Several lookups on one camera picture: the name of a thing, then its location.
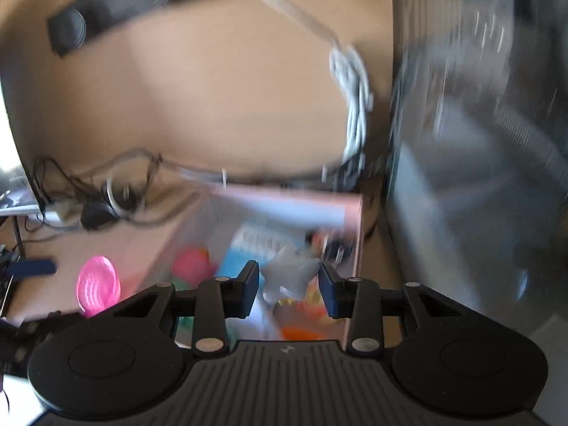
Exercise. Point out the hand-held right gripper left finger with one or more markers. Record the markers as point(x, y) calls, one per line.
point(250, 288)

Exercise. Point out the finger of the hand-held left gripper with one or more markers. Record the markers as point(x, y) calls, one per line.
point(49, 326)
point(33, 267)

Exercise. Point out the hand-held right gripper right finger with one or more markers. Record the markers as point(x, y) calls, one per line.
point(329, 295)

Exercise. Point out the pale grey star-shaped object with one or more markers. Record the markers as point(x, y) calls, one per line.
point(288, 277)

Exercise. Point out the blue white wet wipes pack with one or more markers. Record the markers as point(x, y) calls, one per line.
point(248, 242)

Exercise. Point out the orange plastic toy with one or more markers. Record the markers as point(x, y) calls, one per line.
point(297, 333)

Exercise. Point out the yellow pink toy camera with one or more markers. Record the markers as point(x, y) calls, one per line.
point(191, 265)

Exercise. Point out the pink cardboard box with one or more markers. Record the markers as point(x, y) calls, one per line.
point(284, 206)

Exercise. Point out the white power strip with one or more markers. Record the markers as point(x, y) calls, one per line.
point(53, 215)

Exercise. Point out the pink plastic basket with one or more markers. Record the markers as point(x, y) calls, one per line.
point(98, 284)

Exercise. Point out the teal plastic toy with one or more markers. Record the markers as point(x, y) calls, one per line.
point(186, 315)

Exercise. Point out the black power adapter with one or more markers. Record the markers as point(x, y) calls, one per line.
point(95, 216)

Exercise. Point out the black curved monitor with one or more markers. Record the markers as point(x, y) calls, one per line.
point(17, 151)

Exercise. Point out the computer case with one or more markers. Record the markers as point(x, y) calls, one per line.
point(479, 142)

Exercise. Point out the black wall-mounted bar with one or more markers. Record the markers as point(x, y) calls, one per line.
point(115, 0)

